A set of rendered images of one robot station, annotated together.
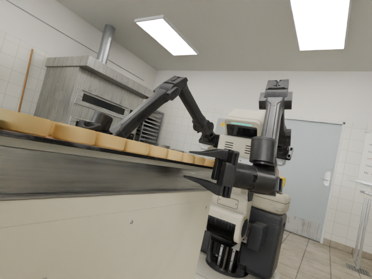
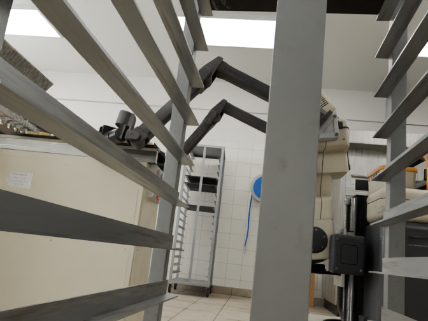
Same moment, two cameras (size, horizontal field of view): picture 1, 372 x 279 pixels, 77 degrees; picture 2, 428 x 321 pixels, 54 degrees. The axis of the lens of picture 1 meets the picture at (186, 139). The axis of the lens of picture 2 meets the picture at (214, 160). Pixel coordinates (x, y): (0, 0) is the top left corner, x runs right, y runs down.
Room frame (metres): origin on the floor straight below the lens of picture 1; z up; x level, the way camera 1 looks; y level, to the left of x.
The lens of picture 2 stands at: (0.22, -1.77, 0.50)
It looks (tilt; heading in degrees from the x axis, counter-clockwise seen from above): 13 degrees up; 65
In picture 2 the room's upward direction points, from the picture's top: 7 degrees clockwise
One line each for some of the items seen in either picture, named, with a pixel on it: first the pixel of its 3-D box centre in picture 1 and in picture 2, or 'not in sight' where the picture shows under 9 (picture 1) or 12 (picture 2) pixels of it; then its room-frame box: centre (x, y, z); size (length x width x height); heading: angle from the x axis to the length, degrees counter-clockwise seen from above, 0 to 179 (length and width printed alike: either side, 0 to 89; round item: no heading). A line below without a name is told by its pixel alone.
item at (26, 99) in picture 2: not in sight; (137, 167); (0.37, -1.21, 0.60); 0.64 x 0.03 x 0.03; 56
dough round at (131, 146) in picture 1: (134, 146); not in sight; (0.40, 0.08, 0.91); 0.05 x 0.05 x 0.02
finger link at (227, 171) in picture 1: (205, 174); not in sight; (0.52, -0.06, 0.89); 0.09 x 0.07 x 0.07; 104
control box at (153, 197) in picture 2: not in sight; (156, 185); (0.80, 0.02, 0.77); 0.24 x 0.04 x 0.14; 60
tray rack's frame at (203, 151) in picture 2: not in sight; (199, 218); (2.42, 3.17, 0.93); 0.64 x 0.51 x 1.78; 61
